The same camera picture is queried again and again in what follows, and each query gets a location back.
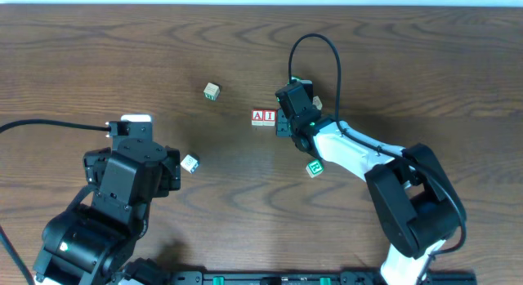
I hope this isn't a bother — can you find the red letter I block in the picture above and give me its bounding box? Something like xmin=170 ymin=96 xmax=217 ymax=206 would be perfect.
xmin=263 ymin=109 xmax=277 ymax=127

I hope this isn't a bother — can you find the red letter A block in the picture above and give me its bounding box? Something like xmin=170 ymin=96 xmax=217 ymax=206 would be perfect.
xmin=251 ymin=109 xmax=264 ymax=126

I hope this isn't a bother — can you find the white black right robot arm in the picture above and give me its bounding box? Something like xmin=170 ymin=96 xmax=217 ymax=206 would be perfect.
xmin=276 ymin=108 xmax=467 ymax=284

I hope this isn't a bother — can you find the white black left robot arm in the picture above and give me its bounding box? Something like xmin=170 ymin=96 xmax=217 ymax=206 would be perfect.
xmin=34 ymin=138 xmax=181 ymax=284

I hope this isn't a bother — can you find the plain wooden patterned block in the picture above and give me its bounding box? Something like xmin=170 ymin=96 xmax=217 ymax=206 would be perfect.
xmin=312 ymin=96 xmax=323 ymax=110

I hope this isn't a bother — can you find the green letter R block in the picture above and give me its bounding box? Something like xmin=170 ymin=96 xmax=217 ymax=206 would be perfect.
xmin=306 ymin=159 xmax=324 ymax=178

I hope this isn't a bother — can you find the wooden block blue side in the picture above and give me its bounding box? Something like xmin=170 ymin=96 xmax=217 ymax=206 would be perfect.
xmin=181 ymin=154 xmax=200 ymax=174

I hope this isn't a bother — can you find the wooden block green side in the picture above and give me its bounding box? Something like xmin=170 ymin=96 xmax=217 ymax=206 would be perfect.
xmin=203 ymin=82 xmax=221 ymax=100

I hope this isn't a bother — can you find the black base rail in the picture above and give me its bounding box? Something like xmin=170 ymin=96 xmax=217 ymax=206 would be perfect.
xmin=122 ymin=258 xmax=477 ymax=285

